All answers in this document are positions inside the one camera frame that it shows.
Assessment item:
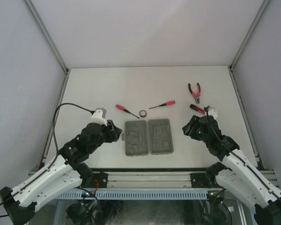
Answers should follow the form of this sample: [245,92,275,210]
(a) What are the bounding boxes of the red black pliers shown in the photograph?
[188,83,201,104]

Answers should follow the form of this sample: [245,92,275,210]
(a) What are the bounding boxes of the red-handled screwdriver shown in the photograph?
[116,104,139,119]
[149,100,176,109]

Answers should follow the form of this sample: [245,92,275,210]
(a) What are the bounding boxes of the grey plastic tool case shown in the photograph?
[124,119,174,157]

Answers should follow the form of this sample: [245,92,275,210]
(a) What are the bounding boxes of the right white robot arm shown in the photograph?
[182,115,281,225]

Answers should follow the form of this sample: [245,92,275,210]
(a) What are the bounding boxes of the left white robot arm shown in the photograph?
[0,120,122,225]

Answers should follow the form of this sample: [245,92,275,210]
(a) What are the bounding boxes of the red black utility knife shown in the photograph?
[190,104,205,115]

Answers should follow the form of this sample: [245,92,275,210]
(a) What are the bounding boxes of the black electrical tape roll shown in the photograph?
[139,110,147,118]

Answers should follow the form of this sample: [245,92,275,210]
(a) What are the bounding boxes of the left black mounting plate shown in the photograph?
[81,172,108,188]

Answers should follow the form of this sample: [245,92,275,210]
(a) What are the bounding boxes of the black mounting plate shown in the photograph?
[81,172,108,188]
[190,172,216,188]

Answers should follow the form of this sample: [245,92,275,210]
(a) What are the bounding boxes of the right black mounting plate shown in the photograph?
[190,172,216,188]

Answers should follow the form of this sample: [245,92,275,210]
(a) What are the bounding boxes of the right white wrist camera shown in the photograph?
[204,105,218,120]

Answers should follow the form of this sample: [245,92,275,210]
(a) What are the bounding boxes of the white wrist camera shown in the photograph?
[91,107,107,126]
[204,105,218,120]

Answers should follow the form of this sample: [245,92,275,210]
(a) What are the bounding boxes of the right black camera cable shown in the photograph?
[203,105,281,211]

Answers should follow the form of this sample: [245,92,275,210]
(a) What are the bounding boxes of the black camera cable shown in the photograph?
[0,103,96,218]
[203,105,281,211]

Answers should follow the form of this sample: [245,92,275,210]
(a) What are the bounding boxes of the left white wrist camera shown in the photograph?
[91,107,107,126]

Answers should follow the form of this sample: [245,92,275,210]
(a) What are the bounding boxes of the left black camera cable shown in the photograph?
[0,103,96,218]

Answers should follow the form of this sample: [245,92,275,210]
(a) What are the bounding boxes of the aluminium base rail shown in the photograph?
[28,170,278,189]

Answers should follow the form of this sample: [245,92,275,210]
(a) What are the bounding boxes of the blue slotted cable duct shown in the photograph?
[55,190,208,200]

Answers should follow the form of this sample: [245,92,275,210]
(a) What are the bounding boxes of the left aluminium frame post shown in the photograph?
[22,0,70,141]

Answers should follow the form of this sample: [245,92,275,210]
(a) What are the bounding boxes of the aluminium frame post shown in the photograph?
[229,0,271,141]
[22,0,70,141]

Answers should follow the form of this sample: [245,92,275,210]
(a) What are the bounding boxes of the right aluminium frame post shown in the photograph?
[229,0,271,141]

